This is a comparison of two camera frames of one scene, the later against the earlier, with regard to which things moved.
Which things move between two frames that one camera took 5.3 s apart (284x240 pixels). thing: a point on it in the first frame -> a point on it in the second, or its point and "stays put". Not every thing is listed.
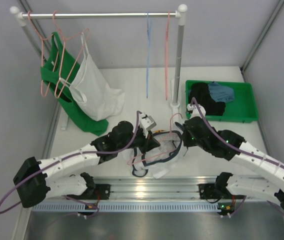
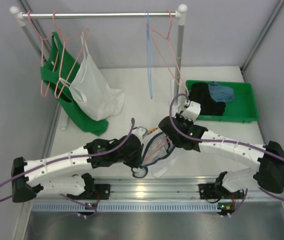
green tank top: [61, 69] stays put
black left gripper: [151, 142] -> [137, 160]
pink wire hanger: [55, 15] stays put
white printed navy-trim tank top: [160, 159] stays put
